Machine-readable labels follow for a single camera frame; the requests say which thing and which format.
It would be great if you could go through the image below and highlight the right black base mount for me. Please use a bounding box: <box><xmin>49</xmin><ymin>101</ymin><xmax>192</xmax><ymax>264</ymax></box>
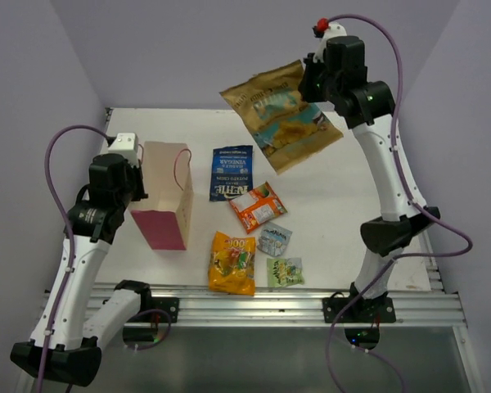
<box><xmin>322</xmin><ymin>292</ymin><xmax>397</xmax><ymax>323</ymax></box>

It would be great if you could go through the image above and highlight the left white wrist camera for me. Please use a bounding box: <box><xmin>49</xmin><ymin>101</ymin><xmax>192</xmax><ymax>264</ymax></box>
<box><xmin>107</xmin><ymin>133</ymin><xmax>139</xmax><ymax>156</ymax></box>

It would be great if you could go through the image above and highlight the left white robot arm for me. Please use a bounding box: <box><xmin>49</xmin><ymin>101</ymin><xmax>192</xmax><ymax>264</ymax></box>
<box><xmin>10</xmin><ymin>153</ymin><xmax>154</xmax><ymax>386</ymax></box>

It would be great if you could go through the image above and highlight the blue Kettle chips bag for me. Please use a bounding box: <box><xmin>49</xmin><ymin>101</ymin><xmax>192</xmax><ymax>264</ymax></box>
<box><xmin>209</xmin><ymin>145</ymin><xmax>253</xmax><ymax>201</ymax></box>

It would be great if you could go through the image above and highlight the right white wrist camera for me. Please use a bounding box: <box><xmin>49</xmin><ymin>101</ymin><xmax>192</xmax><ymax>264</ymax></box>
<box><xmin>313</xmin><ymin>18</ymin><xmax>347</xmax><ymax>42</ymax></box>

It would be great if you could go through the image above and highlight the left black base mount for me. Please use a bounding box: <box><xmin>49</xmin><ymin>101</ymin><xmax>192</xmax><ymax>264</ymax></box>
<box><xmin>128</xmin><ymin>297</ymin><xmax>180</xmax><ymax>325</ymax></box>

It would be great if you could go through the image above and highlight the yellow gummy candy bag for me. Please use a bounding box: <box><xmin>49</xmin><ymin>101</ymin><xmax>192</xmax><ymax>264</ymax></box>
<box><xmin>208</xmin><ymin>232</ymin><xmax>256</xmax><ymax>296</ymax></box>

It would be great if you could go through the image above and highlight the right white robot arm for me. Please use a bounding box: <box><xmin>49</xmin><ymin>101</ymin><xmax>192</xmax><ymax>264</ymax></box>
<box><xmin>299</xmin><ymin>34</ymin><xmax>430</xmax><ymax>322</ymax></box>

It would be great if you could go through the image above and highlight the small green snack packet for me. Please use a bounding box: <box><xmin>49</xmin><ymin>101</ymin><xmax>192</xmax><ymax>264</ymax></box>
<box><xmin>267</xmin><ymin>258</ymin><xmax>304</xmax><ymax>288</ymax></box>

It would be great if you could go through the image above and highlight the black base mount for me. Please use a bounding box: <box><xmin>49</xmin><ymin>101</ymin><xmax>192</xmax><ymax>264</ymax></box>
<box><xmin>322</xmin><ymin>292</ymin><xmax>397</xmax><ymax>323</ymax></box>
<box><xmin>128</xmin><ymin>297</ymin><xmax>180</xmax><ymax>325</ymax></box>

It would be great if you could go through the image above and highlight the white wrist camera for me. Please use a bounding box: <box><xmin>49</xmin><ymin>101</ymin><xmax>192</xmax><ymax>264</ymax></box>
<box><xmin>107</xmin><ymin>133</ymin><xmax>139</xmax><ymax>156</ymax></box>
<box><xmin>313</xmin><ymin>18</ymin><xmax>347</xmax><ymax>42</ymax></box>

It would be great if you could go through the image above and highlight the aluminium rail frame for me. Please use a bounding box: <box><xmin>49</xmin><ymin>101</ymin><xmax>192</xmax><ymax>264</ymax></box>
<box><xmin>16</xmin><ymin>282</ymin><xmax>486</xmax><ymax>393</ymax></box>

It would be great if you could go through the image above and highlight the large tan chips bag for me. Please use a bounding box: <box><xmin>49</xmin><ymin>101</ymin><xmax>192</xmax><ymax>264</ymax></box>
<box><xmin>220</xmin><ymin>61</ymin><xmax>343</xmax><ymax>174</ymax></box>

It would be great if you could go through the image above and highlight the pink and cream paper bag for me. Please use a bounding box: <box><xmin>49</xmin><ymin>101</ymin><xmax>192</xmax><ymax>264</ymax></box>
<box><xmin>130</xmin><ymin>142</ymin><xmax>194</xmax><ymax>251</ymax></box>

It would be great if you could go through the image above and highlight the small silver blue packet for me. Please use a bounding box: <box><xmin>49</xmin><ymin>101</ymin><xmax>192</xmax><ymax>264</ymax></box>
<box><xmin>257</xmin><ymin>222</ymin><xmax>292</xmax><ymax>257</ymax></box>

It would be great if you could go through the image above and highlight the orange snack packet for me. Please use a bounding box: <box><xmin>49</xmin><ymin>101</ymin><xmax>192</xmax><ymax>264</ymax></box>
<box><xmin>229</xmin><ymin>182</ymin><xmax>287</xmax><ymax>233</ymax></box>

